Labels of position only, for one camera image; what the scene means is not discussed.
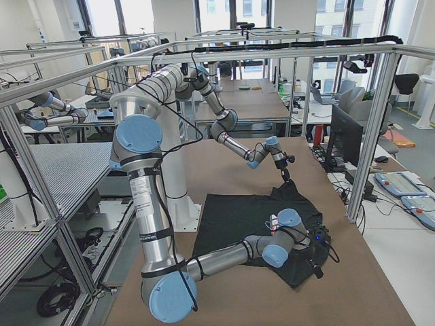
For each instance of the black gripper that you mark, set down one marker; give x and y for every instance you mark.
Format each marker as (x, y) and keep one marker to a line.
(281, 166)
(312, 250)

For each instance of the black printed t-shirt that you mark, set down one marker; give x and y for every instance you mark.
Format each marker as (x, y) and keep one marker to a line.
(228, 219)

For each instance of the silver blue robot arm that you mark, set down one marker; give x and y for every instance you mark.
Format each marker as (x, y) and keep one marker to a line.
(181, 81)
(168, 279)

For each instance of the black computer monitor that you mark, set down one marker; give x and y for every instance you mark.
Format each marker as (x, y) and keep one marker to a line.
(344, 142)

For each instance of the blue grey teach pendant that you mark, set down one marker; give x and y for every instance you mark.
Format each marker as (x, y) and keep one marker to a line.
(398, 184)

